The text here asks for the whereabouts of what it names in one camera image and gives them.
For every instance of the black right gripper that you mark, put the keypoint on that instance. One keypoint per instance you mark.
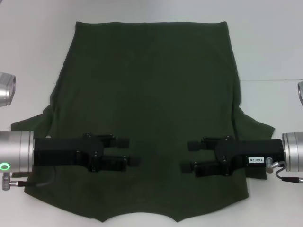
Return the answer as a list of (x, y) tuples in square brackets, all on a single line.
[(255, 149)]

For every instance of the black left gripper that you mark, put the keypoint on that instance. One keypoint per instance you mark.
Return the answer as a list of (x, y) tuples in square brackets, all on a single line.
[(59, 151)]

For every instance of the dark green shirt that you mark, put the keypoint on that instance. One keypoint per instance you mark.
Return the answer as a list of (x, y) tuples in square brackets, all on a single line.
[(151, 82)]

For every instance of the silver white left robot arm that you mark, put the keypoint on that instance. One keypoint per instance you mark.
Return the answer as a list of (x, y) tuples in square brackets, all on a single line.
[(16, 151)]

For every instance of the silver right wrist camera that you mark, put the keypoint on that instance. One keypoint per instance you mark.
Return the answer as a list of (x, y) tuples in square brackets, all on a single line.
[(300, 94)]

